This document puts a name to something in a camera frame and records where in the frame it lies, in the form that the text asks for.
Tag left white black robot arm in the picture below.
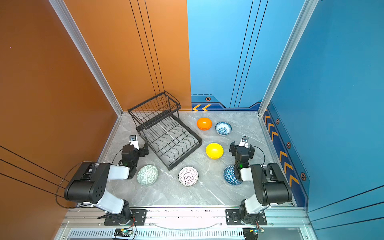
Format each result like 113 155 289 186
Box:
64 141 149 226

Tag black wire dish rack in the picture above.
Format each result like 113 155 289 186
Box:
128 91 203 171

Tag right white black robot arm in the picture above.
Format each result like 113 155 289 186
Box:
229 140 293 225

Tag white red-dotted bowl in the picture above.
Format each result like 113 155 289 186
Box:
178 167 199 187

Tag left green circuit board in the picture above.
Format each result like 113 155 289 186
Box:
113 228 135 240

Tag right green circuit board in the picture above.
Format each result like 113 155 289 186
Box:
250 226 265 235

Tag green circuit board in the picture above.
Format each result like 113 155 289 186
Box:
250 226 265 235
113 228 135 240

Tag blue floral white bowl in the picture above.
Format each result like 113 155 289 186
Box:
215 122 232 136

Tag dark blue geometric bowl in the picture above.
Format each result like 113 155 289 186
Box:
223 165 242 186

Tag orange plastic bowl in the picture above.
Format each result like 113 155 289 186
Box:
197 118 213 131

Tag aluminium front rail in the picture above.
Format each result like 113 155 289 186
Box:
55 206 317 240

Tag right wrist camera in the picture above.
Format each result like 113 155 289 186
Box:
239 136 249 148

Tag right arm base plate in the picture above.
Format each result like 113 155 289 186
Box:
225 209 268 226

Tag yellow plastic bowl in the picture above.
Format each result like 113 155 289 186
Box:
206 143 224 160

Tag green patterned white bowl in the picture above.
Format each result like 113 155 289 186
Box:
137 165 159 186

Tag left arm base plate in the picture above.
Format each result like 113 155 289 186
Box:
104 209 148 227

